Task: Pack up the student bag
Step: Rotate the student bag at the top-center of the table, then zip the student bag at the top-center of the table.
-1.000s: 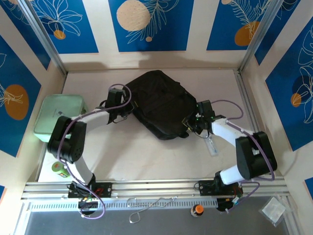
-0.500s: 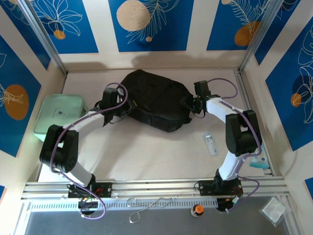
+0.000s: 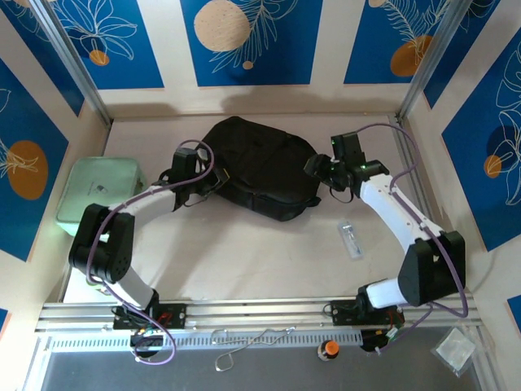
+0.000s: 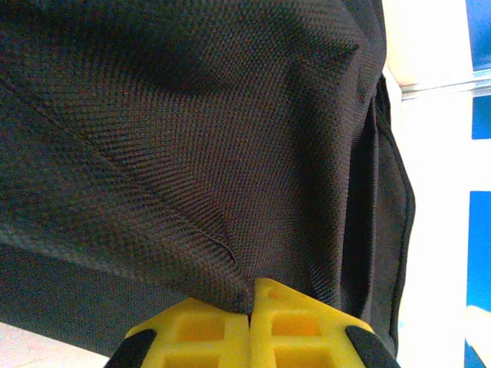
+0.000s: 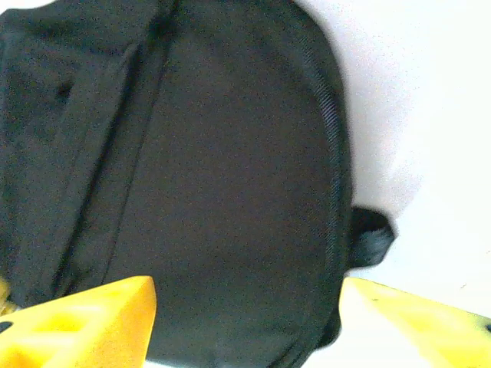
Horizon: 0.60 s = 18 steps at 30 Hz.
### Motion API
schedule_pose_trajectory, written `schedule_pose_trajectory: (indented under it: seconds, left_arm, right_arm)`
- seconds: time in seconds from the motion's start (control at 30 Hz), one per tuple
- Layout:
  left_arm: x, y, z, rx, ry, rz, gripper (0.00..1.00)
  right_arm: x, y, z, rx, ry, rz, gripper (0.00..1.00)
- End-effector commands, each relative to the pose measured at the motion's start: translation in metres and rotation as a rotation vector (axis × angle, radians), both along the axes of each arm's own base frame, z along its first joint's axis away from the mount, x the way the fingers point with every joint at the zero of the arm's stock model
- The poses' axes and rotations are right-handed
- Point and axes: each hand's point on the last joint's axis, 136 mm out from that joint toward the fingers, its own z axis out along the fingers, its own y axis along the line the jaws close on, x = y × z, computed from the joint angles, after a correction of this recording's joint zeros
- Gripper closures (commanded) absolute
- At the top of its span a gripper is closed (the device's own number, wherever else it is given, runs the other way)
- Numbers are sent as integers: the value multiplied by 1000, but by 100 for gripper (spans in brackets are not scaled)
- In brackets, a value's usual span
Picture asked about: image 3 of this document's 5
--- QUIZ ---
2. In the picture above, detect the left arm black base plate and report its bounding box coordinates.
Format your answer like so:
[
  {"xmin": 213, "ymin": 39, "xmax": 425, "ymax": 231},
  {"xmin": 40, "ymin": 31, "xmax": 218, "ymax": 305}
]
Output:
[{"xmin": 112, "ymin": 303, "xmax": 188, "ymax": 330}]

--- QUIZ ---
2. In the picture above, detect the clear plastic pencil case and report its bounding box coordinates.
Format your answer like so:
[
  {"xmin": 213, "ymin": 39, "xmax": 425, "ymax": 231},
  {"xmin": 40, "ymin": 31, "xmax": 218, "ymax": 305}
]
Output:
[{"xmin": 337, "ymin": 219, "xmax": 366, "ymax": 260}]

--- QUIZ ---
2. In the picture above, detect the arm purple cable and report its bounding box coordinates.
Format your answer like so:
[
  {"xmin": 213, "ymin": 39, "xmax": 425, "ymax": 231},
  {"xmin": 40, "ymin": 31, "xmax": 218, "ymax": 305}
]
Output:
[
  {"xmin": 87, "ymin": 139, "xmax": 217, "ymax": 364},
  {"xmin": 356, "ymin": 123, "xmax": 467, "ymax": 355}
]

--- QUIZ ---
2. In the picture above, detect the black backpack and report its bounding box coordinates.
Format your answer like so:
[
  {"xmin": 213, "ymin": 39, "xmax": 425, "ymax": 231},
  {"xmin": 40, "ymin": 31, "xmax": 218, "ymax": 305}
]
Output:
[{"xmin": 190, "ymin": 116, "xmax": 355, "ymax": 223}]

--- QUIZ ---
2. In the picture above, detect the clear plastic bag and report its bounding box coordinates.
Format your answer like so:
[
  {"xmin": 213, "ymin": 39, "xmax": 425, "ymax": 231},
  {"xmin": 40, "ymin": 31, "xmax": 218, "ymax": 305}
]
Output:
[{"xmin": 431, "ymin": 327, "xmax": 476, "ymax": 372}]

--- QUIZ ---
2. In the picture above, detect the thin white cable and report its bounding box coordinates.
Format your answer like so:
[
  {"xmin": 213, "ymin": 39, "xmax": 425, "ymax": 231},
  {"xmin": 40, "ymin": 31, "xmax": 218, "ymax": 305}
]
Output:
[{"xmin": 471, "ymin": 247, "xmax": 501, "ymax": 292}]

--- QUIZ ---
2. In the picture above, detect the mint green zip pouch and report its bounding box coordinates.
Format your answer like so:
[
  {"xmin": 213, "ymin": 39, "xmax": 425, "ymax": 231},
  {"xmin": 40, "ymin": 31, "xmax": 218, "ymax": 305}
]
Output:
[{"xmin": 55, "ymin": 157, "xmax": 147, "ymax": 235}]

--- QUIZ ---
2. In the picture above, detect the aluminium frame side rail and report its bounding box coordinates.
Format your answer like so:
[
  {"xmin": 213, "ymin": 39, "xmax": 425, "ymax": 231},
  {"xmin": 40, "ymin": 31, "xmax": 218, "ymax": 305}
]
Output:
[{"xmin": 388, "ymin": 115, "xmax": 459, "ymax": 294}]

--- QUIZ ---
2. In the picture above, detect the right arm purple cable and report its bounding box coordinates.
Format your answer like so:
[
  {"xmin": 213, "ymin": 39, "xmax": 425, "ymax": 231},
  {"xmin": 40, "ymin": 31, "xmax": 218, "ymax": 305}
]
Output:
[{"xmin": 356, "ymin": 123, "xmax": 467, "ymax": 355}]

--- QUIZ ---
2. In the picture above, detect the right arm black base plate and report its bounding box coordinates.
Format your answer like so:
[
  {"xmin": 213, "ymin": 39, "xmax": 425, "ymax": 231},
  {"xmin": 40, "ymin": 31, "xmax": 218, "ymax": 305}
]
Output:
[{"xmin": 330, "ymin": 300, "xmax": 406, "ymax": 327}]

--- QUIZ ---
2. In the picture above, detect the aluminium frame post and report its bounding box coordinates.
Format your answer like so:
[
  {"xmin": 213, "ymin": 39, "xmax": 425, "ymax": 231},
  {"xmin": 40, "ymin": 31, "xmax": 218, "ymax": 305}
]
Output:
[
  {"xmin": 30, "ymin": 0, "xmax": 113, "ymax": 127},
  {"xmin": 396, "ymin": 0, "xmax": 475, "ymax": 119}
]

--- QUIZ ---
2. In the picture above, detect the aluminium frame cross rail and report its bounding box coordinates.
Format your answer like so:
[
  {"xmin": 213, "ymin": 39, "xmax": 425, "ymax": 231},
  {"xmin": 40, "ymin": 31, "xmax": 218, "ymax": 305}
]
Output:
[{"xmin": 34, "ymin": 295, "xmax": 484, "ymax": 333}]

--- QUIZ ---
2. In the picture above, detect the orange cap small bottle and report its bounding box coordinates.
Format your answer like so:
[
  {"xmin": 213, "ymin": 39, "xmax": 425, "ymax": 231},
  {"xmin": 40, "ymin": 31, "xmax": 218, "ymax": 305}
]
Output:
[{"xmin": 316, "ymin": 340, "xmax": 340, "ymax": 362}]

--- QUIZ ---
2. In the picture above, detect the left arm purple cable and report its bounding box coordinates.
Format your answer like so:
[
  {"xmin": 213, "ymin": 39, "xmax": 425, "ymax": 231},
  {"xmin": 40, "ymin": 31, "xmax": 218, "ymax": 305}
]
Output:
[{"xmin": 87, "ymin": 139, "xmax": 217, "ymax": 364}]

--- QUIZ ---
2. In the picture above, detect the black wiring connector bundle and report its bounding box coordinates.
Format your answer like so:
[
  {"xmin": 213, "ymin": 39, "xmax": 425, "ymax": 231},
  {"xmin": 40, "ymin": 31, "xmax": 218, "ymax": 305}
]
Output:
[
  {"xmin": 129, "ymin": 328, "xmax": 164, "ymax": 359},
  {"xmin": 360, "ymin": 325, "xmax": 402, "ymax": 355}
]

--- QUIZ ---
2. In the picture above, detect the slotted grey cable duct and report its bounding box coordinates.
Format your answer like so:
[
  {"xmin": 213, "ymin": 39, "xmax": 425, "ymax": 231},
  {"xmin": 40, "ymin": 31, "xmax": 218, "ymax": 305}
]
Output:
[{"xmin": 48, "ymin": 329, "xmax": 363, "ymax": 354}]

